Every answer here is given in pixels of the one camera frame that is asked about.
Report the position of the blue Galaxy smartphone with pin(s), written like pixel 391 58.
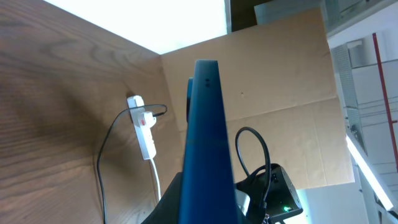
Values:
pixel 207 191

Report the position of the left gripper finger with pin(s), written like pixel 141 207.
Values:
pixel 166 211

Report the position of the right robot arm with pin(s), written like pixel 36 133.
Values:
pixel 280 203

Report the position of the grey shelving with red pole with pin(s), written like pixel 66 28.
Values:
pixel 362 37

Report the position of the right cardboard panel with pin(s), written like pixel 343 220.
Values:
pixel 278 79

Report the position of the white USB charger plug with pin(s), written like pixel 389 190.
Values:
pixel 146 119

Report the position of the white power strip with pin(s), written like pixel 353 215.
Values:
pixel 144 135

